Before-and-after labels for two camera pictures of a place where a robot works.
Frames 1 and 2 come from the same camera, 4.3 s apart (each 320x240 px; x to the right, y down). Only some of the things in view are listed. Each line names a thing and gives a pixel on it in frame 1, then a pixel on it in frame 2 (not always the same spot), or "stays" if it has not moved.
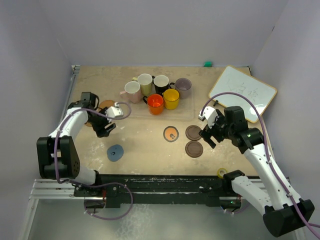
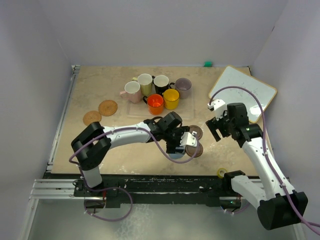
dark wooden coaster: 194,149 stays
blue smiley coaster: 115,152 to 176,155
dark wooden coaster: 192,132 stays
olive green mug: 145,82 stays
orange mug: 155,102 stays
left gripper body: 99,122 to 173,139
